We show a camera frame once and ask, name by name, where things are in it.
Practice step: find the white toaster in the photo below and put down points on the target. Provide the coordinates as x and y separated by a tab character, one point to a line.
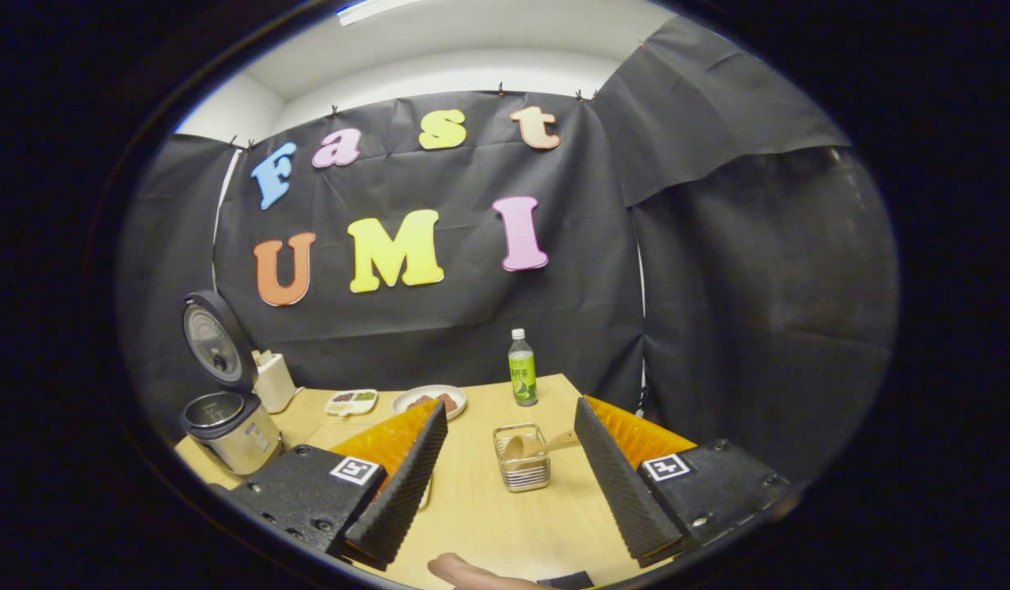
274	385

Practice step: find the wooden spoon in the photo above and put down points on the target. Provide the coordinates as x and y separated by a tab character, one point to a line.
517	447

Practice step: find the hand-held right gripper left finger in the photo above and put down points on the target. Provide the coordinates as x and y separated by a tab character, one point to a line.
402	492

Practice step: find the white compartment seasoning dish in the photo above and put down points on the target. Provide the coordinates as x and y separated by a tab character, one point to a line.
351	402

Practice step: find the ceiling light panel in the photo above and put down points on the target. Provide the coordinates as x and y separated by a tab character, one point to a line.
374	10

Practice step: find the toast slice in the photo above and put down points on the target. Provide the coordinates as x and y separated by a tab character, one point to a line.
263	357

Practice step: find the green tea bottle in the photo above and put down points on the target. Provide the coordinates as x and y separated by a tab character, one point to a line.
522	377

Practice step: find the clear tray of rice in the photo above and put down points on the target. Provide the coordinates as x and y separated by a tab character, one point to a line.
425	494

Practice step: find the white round plate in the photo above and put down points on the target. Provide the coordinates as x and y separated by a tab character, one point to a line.
431	388

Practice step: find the black backdrop cloth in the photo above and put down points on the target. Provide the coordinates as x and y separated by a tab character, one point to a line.
439	328

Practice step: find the black and silver rice cooker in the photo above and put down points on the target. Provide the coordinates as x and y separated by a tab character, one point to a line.
238	438

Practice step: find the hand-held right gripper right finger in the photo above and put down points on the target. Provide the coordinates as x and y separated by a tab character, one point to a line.
620	483

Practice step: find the brown meat piece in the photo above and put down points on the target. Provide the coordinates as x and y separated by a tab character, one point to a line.
421	401
448	401

